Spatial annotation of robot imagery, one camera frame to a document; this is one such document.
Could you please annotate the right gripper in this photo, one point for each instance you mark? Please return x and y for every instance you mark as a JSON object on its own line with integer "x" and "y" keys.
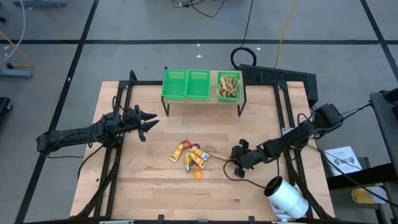
{"x": 252, "y": 157}

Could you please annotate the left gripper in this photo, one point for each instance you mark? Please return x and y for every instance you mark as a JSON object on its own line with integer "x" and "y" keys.
{"x": 133, "y": 118}

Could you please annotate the yellow crayon box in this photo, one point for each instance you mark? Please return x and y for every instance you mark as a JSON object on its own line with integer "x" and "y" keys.
{"x": 199, "y": 161}
{"x": 188, "y": 162}
{"x": 177, "y": 152}
{"x": 200, "y": 153}

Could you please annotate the tan rubber band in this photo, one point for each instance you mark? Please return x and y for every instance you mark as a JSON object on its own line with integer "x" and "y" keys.
{"x": 234, "y": 93}
{"x": 222, "y": 92}
{"x": 228, "y": 87}
{"x": 222, "y": 82}
{"x": 236, "y": 81}

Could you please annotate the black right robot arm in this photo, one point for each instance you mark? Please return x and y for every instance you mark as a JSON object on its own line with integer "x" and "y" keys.
{"x": 298, "y": 133}

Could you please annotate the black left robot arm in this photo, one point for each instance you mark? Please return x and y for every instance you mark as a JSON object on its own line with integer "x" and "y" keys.
{"x": 68, "y": 138}

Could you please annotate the green plastic basket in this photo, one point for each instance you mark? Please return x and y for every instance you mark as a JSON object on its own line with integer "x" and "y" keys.
{"x": 198, "y": 85}
{"x": 174, "y": 85}
{"x": 218, "y": 99}

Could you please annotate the wooden riser shelf black legs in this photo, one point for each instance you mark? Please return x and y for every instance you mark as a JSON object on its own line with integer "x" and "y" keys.
{"x": 192, "y": 102}

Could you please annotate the black perforated panel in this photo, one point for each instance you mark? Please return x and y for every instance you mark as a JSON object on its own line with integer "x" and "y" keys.
{"x": 280, "y": 76}

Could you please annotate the white printed paper sheet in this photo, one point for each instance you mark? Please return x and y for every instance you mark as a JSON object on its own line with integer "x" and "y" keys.
{"x": 339, "y": 155}

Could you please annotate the black low shelf board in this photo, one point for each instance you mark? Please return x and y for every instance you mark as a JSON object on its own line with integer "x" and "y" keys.
{"x": 357, "y": 179}

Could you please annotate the yellow and white bottle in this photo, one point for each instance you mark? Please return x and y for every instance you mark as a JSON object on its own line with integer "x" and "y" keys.
{"x": 363, "y": 196}

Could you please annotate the grey metal floor foot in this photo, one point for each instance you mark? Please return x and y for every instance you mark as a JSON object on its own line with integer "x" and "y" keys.
{"x": 40, "y": 3}
{"x": 15, "y": 73}

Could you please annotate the black side bench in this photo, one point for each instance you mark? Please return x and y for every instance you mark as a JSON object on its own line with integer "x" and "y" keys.
{"x": 387, "y": 130}

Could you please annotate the black aluminium frame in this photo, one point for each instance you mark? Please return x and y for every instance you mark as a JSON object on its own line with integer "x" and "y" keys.
{"x": 124, "y": 83}

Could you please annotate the white cylindrical camera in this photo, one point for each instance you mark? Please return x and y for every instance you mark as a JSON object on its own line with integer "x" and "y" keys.
{"x": 287, "y": 199}

